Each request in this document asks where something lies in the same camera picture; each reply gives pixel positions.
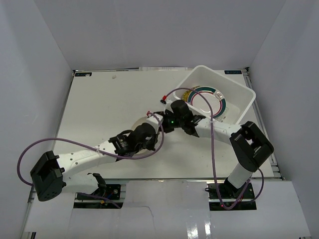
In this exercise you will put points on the round bamboo pattern plate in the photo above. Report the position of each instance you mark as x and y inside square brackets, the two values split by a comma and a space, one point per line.
[186, 94]

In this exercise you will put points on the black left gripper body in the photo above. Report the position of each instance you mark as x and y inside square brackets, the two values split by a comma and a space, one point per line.
[151, 142]

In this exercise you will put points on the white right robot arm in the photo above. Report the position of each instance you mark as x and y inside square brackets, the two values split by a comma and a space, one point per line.
[249, 144]

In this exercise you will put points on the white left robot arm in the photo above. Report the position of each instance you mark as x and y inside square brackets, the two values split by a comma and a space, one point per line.
[55, 174]

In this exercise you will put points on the white plastic bin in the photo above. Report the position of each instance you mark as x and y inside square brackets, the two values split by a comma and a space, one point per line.
[239, 97]

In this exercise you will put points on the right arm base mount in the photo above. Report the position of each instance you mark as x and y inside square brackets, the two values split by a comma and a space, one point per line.
[244, 204]

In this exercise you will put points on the cream translucent plate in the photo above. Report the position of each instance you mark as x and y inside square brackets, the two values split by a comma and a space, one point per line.
[143, 151]

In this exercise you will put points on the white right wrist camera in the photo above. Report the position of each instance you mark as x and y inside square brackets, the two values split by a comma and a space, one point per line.
[166, 100]

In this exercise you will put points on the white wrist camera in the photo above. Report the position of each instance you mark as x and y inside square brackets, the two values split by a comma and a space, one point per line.
[166, 100]
[154, 115]

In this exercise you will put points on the white green rimmed plate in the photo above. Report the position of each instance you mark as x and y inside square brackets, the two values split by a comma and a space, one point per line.
[208, 100]

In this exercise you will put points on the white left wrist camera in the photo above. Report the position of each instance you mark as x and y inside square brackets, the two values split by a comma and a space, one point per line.
[154, 115]

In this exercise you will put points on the black table label sticker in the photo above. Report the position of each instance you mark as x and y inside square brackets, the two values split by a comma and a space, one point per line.
[81, 74]

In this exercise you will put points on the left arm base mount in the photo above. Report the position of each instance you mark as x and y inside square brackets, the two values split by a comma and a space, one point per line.
[110, 197]

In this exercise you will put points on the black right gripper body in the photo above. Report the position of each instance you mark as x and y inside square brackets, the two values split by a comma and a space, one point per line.
[170, 122]

